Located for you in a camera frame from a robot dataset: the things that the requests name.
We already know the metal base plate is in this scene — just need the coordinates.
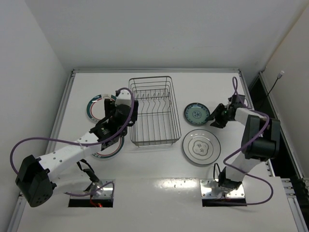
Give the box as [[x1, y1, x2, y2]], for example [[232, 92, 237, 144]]
[[85, 179, 115, 200], [199, 179, 245, 200]]

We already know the grey wire dish rack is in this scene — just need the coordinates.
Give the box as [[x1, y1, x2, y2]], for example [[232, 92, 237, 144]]
[[129, 76, 182, 147]]

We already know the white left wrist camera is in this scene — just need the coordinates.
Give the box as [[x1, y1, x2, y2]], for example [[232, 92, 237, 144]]
[[115, 88, 132, 107]]

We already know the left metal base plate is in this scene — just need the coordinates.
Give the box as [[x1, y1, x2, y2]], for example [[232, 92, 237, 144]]
[[85, 179, 115, 200]]

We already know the green rimmed plate upper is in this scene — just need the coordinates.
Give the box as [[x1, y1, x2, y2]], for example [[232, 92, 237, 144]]
[[86, 94, 116, 123]]

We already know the black cable white plug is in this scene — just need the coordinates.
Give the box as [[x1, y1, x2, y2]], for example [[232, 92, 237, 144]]
[[251, 71, 285, 111]]

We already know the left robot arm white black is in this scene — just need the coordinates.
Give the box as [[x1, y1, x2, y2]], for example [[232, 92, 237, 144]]
[[15, 97, 139, 207]]

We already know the small blue floral plate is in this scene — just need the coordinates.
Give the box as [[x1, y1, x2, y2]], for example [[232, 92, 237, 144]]
[[184, 102, 210, 126]]

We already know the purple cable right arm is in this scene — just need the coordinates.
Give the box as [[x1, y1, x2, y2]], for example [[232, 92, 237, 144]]
[[214, 76, 274, 206]]

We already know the green rimmed plate lower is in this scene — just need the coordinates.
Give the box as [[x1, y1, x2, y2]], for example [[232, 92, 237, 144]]
[[92, 137, 125, 160]]

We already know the green rimmed plate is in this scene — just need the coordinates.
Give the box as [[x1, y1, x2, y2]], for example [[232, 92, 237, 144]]
[[92, 137, 125, 160], [86, 94, 116, 123]]

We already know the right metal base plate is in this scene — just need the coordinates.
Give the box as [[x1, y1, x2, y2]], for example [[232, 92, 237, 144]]
[[199, 179, 245, 200]]

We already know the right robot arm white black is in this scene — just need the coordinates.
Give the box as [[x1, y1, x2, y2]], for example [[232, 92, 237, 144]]
[[208, 95, 281, 193]]

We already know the white plate grey rim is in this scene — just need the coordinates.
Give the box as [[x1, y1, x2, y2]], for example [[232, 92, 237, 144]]
[[182, 129, 221, 166]]

